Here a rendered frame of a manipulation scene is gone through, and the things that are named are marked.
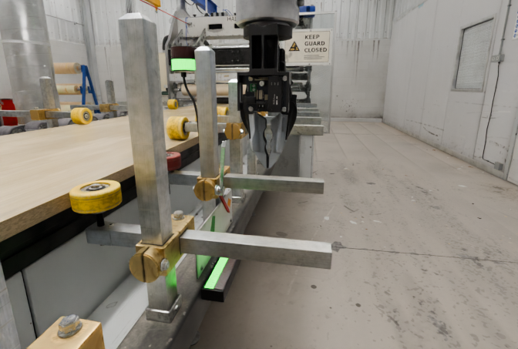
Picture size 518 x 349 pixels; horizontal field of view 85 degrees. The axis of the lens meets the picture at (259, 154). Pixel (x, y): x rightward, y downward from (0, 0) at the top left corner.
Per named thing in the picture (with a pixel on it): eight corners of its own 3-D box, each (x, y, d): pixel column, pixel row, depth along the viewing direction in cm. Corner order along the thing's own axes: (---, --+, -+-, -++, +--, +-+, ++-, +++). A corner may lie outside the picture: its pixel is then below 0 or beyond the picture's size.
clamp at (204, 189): (230, 183, 79) (230, 166, 77) (214, 202, 66) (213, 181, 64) (211, 182, 80) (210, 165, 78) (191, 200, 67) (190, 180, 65)
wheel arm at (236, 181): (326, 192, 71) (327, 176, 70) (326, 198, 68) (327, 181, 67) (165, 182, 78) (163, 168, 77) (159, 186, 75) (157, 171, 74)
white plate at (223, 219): (233, 221, 82) (232, 189, 80) (199, 280, 57) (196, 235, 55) (231, 221, 82) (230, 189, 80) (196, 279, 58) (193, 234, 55)
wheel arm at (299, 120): (321, 124, 116) (321, 115, 116) (321, 125, 113) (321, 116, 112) (205, 122, 125) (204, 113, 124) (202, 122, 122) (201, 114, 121)
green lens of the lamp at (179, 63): (203, 70, 67) (203, 61, 66) (193, 69, 61) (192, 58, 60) (179, 71, 68) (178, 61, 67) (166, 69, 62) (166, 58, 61)
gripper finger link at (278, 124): (264, 176, 43) (264, 115, 41) (268, 166, 48) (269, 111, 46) (284, 177, 42) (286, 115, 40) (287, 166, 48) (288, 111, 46)
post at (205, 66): (221, 239, 75) (214, 48, 64) (216, 247, 72) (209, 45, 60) (209, 239, 76) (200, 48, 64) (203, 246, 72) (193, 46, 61)
